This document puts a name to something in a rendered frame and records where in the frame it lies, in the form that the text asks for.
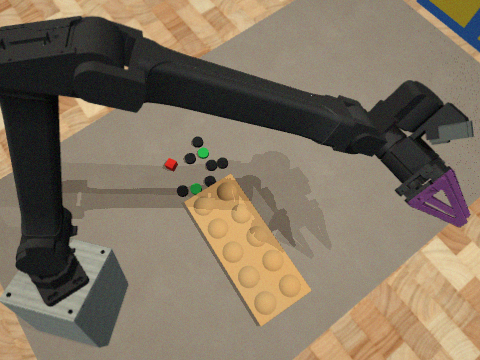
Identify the black disc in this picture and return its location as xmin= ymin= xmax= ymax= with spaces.
xmin=185 ymin=153 xmax=196 ymax=164
xmin=206 ymin=160 xmax=217 ymax=171
xmin=192 ymin=137 xmax=203 ymax=148
xmin=217 ymin=157 xmax=228 ymax=169
xmin=177 ymin=185 xmax=189 ymax=197
xmin=204 ymin=176 xmax=216 ymax=187

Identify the green disc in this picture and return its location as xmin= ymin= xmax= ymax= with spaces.
xmin=190 ymin=183 xmax=202 ymax=195
xmin=198 ymin=148 xmax=209 ymax=159

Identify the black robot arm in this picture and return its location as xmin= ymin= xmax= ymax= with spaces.
xmin=0 ymin=16 xmax=474 ymax=307

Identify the red cube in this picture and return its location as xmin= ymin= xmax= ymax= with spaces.
xmin=165 ymin=158 xmax=178 ymax=171

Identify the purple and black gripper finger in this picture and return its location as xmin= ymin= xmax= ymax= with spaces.
xmin=407 ymin=175 xmax=467 ymax=227
xmin=426 ymin=169 xmax=471 ymax=218

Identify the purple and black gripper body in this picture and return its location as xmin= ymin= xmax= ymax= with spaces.
xmin=380 ymin=137 xmax=452 ymax=202

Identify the wooden tray with round pockets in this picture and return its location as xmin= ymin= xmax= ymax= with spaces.
xmin=184 ymin=174 xmax=312 ymax=326

